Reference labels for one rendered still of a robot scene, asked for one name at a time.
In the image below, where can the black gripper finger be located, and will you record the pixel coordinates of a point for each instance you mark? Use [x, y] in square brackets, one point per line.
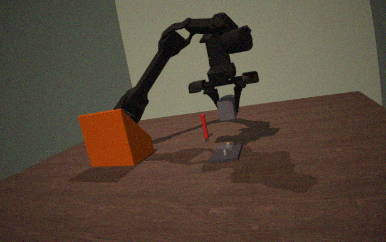
[237, 93]
[214, 96]

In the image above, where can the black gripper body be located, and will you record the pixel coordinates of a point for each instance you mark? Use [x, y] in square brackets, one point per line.
[238, 81]

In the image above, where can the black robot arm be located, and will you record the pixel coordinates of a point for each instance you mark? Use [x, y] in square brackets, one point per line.
[222, 37]

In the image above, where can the red peg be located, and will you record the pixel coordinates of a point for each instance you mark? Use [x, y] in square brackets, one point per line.
[206, 135]

